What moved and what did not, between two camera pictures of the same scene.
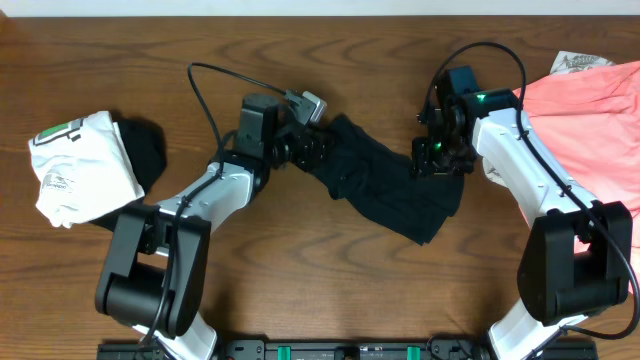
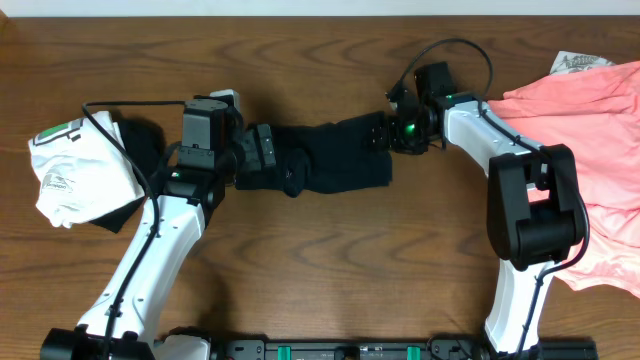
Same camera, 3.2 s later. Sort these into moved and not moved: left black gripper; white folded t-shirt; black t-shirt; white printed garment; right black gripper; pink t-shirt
Moved: black t-shirt; left black gripper; right black gripper
Not moved: white folded t-shirt; pink t-shirt; white printed garment
